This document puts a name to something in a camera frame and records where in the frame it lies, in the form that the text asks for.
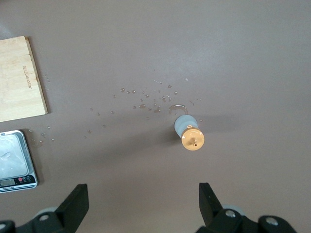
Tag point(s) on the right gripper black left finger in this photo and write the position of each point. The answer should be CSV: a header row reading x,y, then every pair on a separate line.
x,y
73,208

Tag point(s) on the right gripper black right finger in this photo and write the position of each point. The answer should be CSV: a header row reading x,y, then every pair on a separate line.
x,y
213,213

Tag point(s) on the translucent squeeze bottle orange cap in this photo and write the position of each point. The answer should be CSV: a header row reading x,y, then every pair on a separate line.
x,y
192,140

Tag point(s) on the silver digital kitchen scale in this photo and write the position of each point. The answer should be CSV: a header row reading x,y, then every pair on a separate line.
x,y
14,155

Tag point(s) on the wooden cutting board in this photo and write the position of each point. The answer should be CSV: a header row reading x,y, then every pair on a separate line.
x,y
17,80

